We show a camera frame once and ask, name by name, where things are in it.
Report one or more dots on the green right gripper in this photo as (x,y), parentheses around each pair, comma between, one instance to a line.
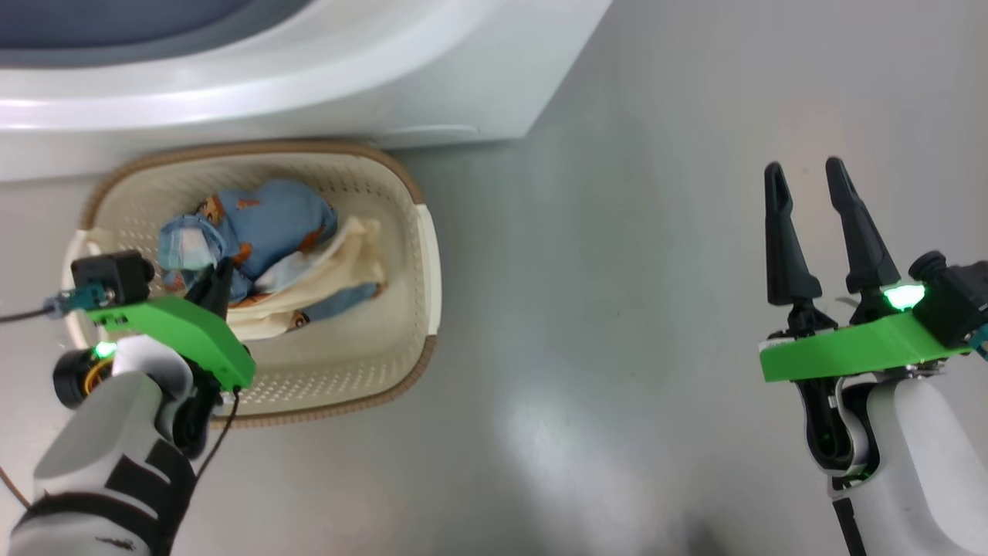
(849,351)

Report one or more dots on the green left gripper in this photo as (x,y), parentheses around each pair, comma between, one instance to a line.
(193,332)

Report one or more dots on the blue bear garment cream lining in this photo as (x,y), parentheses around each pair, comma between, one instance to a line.
(270,224)

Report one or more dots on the white front-load washing machine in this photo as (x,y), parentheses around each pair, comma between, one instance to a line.
(309,100)

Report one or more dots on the grey rubber door gasket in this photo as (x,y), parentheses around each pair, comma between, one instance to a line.
(116,31)

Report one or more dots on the cream laundry basket brown rim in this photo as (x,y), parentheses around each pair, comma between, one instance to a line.
(363,340)

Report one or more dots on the round white filter cover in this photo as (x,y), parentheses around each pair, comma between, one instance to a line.
(432,131)

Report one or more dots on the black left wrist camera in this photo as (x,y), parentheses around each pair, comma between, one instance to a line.
(112,278)

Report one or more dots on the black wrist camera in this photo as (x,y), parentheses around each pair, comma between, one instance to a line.
(953,301)
(112,278)

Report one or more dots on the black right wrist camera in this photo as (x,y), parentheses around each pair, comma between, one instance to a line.
(953,301)

